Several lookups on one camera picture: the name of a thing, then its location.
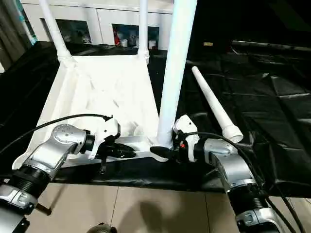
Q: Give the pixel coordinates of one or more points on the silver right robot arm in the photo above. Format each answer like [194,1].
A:
[230,165]

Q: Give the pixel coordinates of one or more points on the white plastic table top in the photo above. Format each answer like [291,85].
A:
[102,80]

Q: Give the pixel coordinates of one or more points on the black work mat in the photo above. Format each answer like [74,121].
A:
[267,121]

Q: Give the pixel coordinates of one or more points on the black cabinet with gold label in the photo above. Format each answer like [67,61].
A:
[255,19]

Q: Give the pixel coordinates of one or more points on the grey curtain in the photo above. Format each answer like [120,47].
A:
[12,36]

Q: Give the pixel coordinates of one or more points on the white glass-door cabinet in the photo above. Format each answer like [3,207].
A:
[109,14]

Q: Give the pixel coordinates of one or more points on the black stand leg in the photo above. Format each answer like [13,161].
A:
[46,210]

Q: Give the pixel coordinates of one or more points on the dark robot torso front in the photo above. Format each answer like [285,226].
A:
[103,229]

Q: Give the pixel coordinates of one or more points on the white plastic table leg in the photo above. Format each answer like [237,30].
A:
[213,102]
[143,29]
[53,26]
[177,60]

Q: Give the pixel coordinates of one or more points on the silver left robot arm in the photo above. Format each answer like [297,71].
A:
[56,145]

